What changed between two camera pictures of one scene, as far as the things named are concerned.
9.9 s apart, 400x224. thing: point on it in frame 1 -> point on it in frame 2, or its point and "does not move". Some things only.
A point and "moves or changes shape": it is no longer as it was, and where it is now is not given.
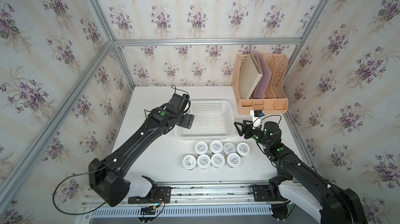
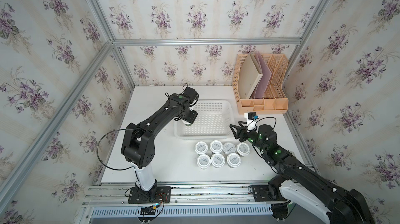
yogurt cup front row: x=189 y=162 moves or changes shape
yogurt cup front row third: x=217 y=160 does not move
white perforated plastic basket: x=214 y=119 does not move
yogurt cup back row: x=201 y=147 does not move
